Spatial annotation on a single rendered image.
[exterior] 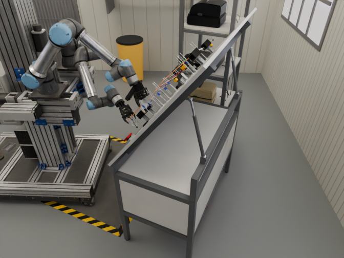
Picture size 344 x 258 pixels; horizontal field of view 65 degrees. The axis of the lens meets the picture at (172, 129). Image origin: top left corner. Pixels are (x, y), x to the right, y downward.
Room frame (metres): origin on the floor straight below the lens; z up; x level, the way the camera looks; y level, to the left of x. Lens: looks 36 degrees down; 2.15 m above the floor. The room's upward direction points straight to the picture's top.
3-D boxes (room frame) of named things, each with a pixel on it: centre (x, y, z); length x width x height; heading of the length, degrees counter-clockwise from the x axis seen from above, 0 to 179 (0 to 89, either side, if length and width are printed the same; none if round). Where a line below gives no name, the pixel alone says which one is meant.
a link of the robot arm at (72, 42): (2.33, 0.91, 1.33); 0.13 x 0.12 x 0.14; 120
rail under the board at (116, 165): (1.86, 0.17, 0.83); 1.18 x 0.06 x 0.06; 156
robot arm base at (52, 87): (1.84, 0.93, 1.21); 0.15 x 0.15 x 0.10
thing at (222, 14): (2.56, -0.31, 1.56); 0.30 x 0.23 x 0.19; 68
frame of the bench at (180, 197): (1.74, -0.11, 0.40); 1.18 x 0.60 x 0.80; 156
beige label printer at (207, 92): (2.55, -0.30, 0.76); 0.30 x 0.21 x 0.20; 69
